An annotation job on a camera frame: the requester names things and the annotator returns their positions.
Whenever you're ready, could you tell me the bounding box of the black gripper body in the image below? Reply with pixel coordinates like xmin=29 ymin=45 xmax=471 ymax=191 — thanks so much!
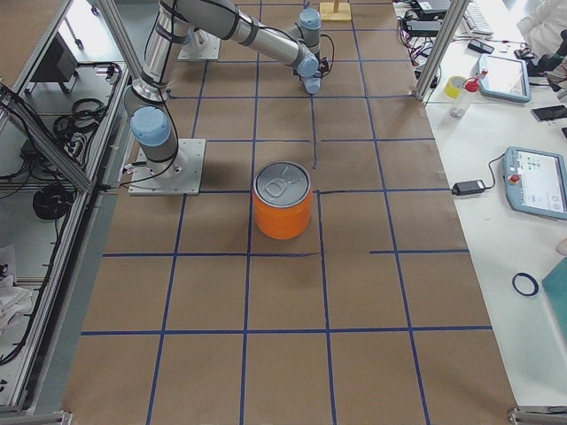
xmin=316 ymin=57 xmax=330 ymax=76

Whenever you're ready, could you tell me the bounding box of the light blue plastic cup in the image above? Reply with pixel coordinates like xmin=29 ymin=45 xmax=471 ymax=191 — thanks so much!
xmin=302 ymin=76 xmax=321 ymax=95

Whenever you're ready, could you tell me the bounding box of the wooden cup stand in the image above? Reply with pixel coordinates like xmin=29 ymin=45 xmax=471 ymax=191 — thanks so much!
xmin=319 ymin=0 xmax=352 ymax=21

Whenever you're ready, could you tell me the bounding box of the black power brick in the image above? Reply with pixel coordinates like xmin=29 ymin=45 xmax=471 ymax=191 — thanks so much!
xmin=405 ymin=20 xmax=442 ymax=37

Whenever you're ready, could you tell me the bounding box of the orange can with silver lid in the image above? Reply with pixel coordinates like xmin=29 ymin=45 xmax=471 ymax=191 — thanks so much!
xmin=252 ymin=161 xmax=313 ymax=240

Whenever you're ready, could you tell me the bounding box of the yellow tape roll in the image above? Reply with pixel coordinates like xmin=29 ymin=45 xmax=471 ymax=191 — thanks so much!
xmin=444 ymin=76 xmax=466 ymax=99

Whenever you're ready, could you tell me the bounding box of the small clear bottle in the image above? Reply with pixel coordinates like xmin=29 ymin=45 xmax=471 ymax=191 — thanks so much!
xmin=450 ymin=105 xmax=466 ymax=119

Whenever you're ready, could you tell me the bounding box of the white keyboard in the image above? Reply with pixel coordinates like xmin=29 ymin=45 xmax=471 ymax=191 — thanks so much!
xmin=462 ymin=1 xmax=493 ymax=38

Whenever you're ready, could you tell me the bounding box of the far robot teach pendant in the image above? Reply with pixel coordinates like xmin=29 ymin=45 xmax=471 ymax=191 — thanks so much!
xmin=477 ymin=54 xmax=532 ymax=104

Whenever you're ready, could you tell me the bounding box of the robot teach pendant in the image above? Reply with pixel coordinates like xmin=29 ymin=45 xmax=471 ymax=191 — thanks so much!
xmin=477 ymin=54 xmax=532 ymax=104
xmin=502 ymin=147 xmax=566 ymax=220

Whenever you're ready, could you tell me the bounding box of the black power adapter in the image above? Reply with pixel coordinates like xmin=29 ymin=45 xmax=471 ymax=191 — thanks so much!
xmin=451 ymin=179 xmax=486 ymax=196

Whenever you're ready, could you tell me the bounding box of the black smartphone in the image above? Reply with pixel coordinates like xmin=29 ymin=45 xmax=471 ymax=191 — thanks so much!
xmin=531 ymin=104 xmax=567 ymax=122

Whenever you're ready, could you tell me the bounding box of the near robot teach pendant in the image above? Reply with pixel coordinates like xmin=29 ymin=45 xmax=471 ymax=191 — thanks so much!
xmin=502 ymin=147 xmax=566 ymax=220

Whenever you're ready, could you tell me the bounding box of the teal board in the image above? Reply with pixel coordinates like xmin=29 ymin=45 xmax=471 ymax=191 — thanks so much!
xmin=542 ymin=258 xmax=567 ymax=339

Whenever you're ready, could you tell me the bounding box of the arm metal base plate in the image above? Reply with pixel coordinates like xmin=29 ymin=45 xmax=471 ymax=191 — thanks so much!
xmin=178 ymin=33 xmax=221 ymax=61
xmin=128 ymin=138 xmax=206 ymax=196

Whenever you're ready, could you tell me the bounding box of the aluminium frame post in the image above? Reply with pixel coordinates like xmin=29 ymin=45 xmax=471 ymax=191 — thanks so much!
xmin=414 ymin=0 xmax=470 ymax=101

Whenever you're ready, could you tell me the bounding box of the aluminium side frame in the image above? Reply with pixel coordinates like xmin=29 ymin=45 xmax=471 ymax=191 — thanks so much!
xmin=1 ymin=1 xmax=128 ymax=414

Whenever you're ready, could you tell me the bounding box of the black coiled cable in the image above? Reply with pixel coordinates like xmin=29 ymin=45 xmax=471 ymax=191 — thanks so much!
xmin=32 ymin=183 xmax=72 ymax=221

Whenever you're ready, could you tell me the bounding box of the blue tape ring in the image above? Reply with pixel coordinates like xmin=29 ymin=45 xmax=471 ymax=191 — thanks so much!
xmin=511 ymin=273 xmax=540 ymax=298

